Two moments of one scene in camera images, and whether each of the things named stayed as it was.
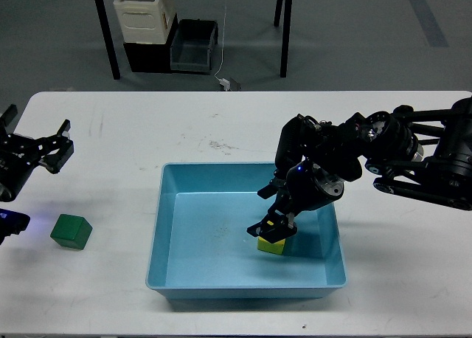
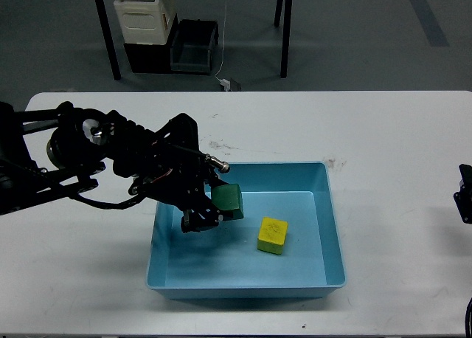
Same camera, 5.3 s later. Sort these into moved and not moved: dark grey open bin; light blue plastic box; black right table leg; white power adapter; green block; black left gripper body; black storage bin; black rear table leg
Moved: green block; black left gripper body
Not moved: light blue plastic box; black storage bin; dark grey open bin; black right table leg; black rear table leg; white power adapter
